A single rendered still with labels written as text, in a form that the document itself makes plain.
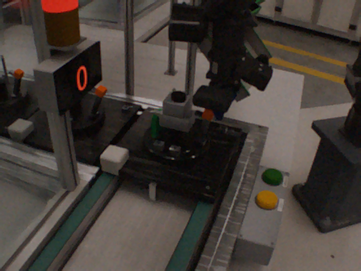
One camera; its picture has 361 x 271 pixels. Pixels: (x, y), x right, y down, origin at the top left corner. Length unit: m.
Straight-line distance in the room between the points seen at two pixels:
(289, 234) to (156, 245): 0.29
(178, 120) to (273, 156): 0.35
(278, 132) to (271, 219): 0.45
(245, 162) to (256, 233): 0.19
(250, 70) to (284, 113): 0.56
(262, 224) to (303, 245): 0.16
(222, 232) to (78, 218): 0.26
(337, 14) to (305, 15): 0.39
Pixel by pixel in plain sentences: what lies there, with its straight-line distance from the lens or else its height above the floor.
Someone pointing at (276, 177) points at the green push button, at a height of 0.97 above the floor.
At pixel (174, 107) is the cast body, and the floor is 1.08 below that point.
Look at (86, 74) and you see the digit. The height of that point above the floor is 1.20.
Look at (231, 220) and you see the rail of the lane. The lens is 0.67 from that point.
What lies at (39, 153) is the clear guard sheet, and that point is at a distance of 0.61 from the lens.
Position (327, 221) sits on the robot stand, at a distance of 0.83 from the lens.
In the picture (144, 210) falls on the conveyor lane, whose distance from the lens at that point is 0.73.
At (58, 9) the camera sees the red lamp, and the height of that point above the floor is 1.31.
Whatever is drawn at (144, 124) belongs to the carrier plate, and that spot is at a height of 0.97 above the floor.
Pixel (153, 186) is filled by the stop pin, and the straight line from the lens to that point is 0.70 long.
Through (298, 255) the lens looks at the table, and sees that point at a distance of 0.78.
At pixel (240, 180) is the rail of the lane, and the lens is 0.75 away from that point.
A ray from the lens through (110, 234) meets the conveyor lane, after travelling 0.69.
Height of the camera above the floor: 1.45
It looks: 36 degrees down
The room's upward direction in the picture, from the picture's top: 3 degrees clockwise
